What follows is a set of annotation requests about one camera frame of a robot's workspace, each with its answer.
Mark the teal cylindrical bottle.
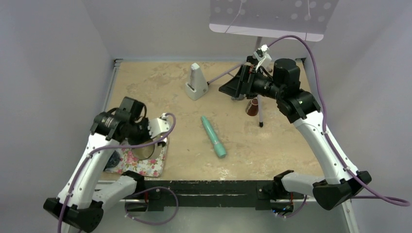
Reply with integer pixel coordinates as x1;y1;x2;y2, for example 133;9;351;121
201;116;227;158

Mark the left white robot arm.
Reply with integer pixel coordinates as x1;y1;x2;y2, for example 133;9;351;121
43;97;169;233

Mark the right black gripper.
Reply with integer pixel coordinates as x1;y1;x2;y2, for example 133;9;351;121
219;64;284;100

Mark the dark blue mug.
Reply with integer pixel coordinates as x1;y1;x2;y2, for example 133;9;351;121
104;150;122;170

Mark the brown striped mug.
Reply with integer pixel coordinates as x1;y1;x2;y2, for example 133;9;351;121
245;98;258;117

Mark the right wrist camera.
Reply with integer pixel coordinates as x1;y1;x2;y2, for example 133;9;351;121
253;44;272;70

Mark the floral tray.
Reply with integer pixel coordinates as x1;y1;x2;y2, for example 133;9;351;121
105;139;169;178

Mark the white metronome-shaped object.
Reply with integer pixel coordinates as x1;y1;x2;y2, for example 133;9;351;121
184;63;208;101

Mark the aluminium frame rail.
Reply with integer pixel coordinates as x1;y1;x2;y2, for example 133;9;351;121
59;59;123;233

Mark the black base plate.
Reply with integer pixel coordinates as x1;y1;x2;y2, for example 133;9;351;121
129;180;304;211

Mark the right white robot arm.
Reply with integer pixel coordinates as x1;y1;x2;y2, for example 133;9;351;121
219;58;372;210

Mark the cream mug black handle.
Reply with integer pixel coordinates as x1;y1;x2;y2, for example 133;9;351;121
131;140;167;160

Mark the perforated white panel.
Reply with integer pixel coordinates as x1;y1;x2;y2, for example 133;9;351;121
209;0;338;42

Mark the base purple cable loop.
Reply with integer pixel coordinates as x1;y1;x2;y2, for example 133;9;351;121
124;186;179;226

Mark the purple tripod stand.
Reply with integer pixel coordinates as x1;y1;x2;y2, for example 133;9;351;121
207;36;264;128

